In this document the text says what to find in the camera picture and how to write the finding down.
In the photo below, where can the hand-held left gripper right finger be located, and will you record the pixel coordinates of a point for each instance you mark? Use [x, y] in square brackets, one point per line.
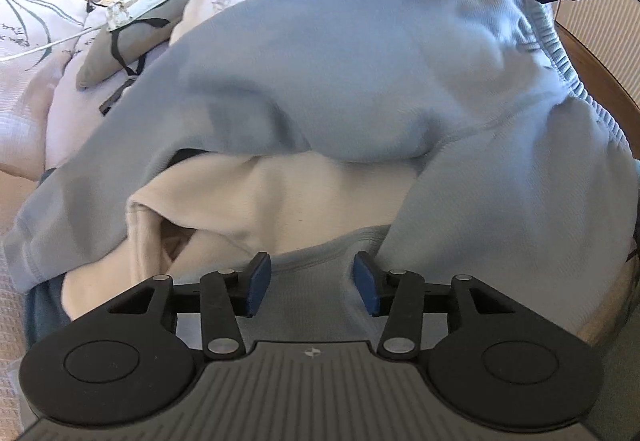
[364, 283]

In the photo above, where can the light blue sweater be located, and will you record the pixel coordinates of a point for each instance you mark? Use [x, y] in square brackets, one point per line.
[350, 71]

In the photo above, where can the grey cushion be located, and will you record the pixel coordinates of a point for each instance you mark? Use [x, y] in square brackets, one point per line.
[100, 66]

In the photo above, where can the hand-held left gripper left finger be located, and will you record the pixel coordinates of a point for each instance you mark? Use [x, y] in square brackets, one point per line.
[260, 282]

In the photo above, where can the white knit sweater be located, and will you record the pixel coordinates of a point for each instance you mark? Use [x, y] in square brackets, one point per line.
[280, 201]

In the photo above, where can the white ribbed cabinet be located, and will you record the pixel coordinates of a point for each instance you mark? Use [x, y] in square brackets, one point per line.
[600, 36]

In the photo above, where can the white covered sofa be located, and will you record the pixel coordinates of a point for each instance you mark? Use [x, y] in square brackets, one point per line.
[20, 131]

